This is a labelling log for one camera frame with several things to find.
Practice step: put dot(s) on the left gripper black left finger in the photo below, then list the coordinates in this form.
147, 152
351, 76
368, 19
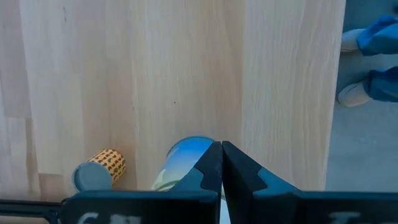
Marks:
140, 208

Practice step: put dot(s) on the colourful patterned box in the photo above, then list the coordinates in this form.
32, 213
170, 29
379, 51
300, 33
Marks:
102, 169

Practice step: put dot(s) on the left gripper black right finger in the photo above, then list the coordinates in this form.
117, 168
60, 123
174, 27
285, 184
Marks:
311, 208

